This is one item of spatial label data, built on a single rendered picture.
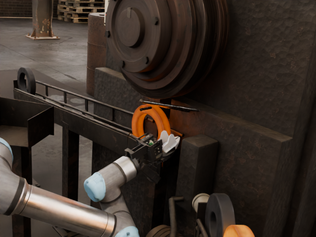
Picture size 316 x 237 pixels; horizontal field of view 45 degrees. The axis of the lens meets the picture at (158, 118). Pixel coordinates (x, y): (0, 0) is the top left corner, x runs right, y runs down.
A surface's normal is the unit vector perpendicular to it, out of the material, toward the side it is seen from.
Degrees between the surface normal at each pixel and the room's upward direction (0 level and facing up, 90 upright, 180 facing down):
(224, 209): 29
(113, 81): 90
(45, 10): 90
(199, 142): 0
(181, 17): 74
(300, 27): 90
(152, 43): 90
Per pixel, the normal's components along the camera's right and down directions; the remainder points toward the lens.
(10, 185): 0.55, -0.47
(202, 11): -0.75, 0.15
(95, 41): -0.58, 0.22
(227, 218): 0.14, -0.45
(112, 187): 0.63, 0.19
